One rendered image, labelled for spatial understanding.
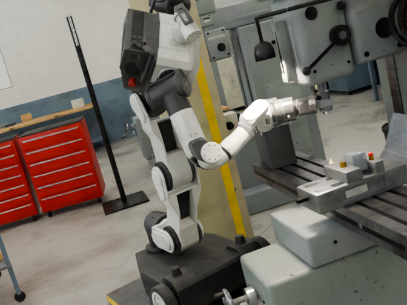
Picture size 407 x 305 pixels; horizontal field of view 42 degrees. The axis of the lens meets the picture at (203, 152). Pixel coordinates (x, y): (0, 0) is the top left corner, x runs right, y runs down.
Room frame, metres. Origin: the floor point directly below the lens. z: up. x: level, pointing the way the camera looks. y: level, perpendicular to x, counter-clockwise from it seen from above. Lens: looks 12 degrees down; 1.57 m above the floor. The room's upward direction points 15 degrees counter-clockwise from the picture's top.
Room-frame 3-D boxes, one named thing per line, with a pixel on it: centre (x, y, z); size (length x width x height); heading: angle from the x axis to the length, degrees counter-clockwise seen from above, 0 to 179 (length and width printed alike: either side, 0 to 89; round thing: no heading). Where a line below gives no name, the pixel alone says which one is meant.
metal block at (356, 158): (1.78, -0.50, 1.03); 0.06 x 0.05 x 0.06; 14
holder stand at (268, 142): (2.46, -0.33, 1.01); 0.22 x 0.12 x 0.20; 5
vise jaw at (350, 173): (1.77, -0.45, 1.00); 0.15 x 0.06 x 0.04; 14
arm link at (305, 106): (1.94, -0.38, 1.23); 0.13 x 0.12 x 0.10; 167
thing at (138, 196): (5.85, 1.00, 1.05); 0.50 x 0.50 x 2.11; 12
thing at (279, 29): (1.89, -0.36, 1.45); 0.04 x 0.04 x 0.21; 12
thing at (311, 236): (1.92, -0.47, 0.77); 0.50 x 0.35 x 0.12; 102
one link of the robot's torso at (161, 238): (2.51, 0.22, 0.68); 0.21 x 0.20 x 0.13; 29
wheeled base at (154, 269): (2.48, 0.21, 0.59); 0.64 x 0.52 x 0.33; 29
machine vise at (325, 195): (1.77, -0.47, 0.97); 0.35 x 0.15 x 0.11; 104
